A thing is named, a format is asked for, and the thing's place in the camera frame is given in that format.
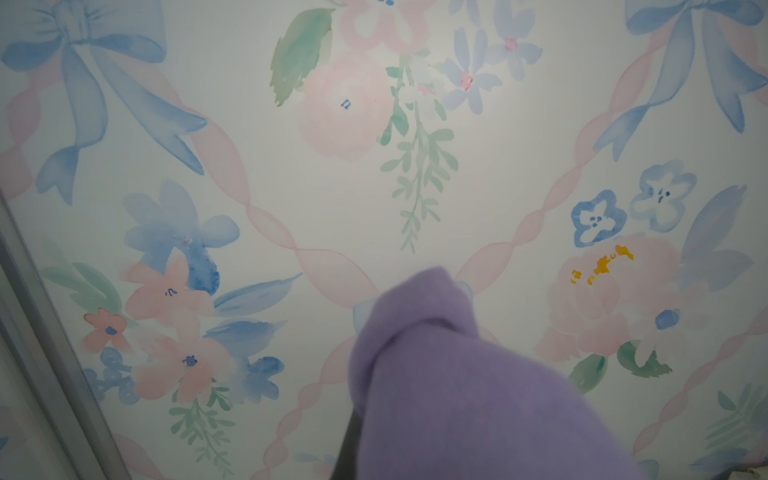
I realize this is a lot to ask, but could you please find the purple cloth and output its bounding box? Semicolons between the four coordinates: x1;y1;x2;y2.
349;267;643;479

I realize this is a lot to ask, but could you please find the left aluminium corner post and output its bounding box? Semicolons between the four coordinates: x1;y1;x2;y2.
1;200;131;479

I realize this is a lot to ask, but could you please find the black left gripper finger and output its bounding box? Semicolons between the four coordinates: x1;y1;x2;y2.
330;410;363;480

